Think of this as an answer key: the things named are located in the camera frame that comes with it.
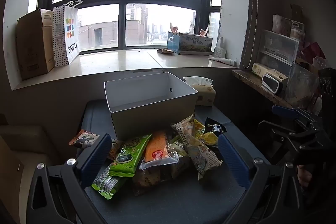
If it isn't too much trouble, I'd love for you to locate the white spray bottle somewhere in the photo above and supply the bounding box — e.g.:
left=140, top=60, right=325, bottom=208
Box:
left=213, top=37, right=226, bottom=59

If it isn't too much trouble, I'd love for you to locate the dark brown snack packet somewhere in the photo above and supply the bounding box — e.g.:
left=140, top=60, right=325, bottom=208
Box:
left=131, top=156, right=193, bottom=197

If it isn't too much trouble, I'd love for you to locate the beige ottoman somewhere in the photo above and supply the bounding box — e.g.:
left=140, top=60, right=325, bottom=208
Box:
left=0, top=124, right=61, bottom=157

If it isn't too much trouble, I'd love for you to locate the small green snack packet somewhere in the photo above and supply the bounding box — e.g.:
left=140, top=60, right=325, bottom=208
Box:
left=91, top=161, right=128, bottom=200

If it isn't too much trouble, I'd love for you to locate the red gift box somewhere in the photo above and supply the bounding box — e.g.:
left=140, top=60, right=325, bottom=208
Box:
left=299, top=42, right=326, bottom=65

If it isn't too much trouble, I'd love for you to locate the beaded blind cord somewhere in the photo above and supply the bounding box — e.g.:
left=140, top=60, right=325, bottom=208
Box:
left=241, top=0, right=258, bottom=69

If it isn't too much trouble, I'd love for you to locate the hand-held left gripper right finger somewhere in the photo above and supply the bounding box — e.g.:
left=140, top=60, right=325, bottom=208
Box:
left=217, top=133, right=311, bottom=224

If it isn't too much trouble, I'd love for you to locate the white cardboard box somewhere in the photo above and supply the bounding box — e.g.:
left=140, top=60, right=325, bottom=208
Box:
left=104, top=72, right=198, bottom=141

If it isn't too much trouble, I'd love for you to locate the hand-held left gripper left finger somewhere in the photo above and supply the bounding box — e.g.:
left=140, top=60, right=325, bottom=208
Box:
left=26, top=133, right=112, bottom=224

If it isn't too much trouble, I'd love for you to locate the black snack packet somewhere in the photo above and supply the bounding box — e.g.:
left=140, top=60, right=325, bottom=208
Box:
left=205, top=117, right=227, bottom=135

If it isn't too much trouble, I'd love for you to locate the clear plastic drawer box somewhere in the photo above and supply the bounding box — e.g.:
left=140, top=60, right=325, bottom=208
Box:
left=256, top=29, right=300, bottom=67

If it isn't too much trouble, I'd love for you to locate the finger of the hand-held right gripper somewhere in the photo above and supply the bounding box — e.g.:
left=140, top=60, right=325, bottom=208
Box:
left=258, top=120, right=302, bottom=141
left=272, top=105, right=319, bottom=130

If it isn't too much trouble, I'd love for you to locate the brown stone shelf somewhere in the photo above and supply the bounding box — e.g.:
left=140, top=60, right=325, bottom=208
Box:
left=232, top=70, right=293, bottom=109

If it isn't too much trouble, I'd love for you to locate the long beige cartoon snack packet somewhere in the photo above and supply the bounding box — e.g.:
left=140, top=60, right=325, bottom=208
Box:
left=171, top=114, right=223, bottom=180

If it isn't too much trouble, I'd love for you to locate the brown ink-print snack packet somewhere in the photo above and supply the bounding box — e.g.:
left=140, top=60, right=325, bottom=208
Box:
left=69, top=129, right=100, bottom=149

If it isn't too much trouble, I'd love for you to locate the white rounded device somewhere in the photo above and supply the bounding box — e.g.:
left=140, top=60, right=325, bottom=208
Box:
left=261, top=69, right=289, bottom=94

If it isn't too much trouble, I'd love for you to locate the large green snack packet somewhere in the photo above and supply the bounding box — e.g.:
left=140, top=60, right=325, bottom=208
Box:
left=108, top=134, right=153, bottom=178

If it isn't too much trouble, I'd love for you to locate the bright yellow snack packet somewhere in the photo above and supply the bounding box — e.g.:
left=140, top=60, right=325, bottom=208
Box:
left=194, top=119, right=219, bottom=146

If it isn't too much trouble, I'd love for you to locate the white tube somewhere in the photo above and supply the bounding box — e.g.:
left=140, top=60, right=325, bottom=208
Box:
left=208, top=56, right=236, bottom=66

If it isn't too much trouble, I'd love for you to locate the clear plastic bag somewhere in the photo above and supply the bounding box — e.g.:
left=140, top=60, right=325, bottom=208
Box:
left=285, top=63, right=320, bottom=109

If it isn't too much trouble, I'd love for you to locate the green foil snack packet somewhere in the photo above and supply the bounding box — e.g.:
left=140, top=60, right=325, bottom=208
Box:
left=168, top=135, right=188, bottom=158

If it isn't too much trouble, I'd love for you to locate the small white carton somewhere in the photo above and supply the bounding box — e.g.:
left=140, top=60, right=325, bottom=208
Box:
left=251, top=63, right=272, bottom=77

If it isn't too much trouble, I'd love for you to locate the brown cardboard box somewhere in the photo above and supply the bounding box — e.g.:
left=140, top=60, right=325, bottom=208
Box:
left=16, top=9, right=55, bottom=81

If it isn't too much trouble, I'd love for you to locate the person's right hand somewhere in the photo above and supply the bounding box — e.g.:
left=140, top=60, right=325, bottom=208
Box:
left=298, top=165, right=313, bottom=188

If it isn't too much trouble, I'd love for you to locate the orange clear-edged snack packet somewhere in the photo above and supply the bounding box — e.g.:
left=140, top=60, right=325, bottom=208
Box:
left=139, top=130, right=180, bottom=170

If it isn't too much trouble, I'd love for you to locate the beige tissue pack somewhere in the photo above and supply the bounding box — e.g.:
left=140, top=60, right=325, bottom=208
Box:
left=183, top=76, right=217, bottom=107

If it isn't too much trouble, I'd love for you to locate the blue printed tissue box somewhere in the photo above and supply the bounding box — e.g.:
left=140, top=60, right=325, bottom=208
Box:
left=167, top=22, right=214, bottom=55

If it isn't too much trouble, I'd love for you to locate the round cake packet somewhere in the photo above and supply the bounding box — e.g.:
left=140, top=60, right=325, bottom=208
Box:
left=106, top=139, right=124, bottom=161

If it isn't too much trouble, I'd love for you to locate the dotted white paper bag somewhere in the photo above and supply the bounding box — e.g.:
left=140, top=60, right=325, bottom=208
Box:
left=52, top=1, right=81, bottom=67

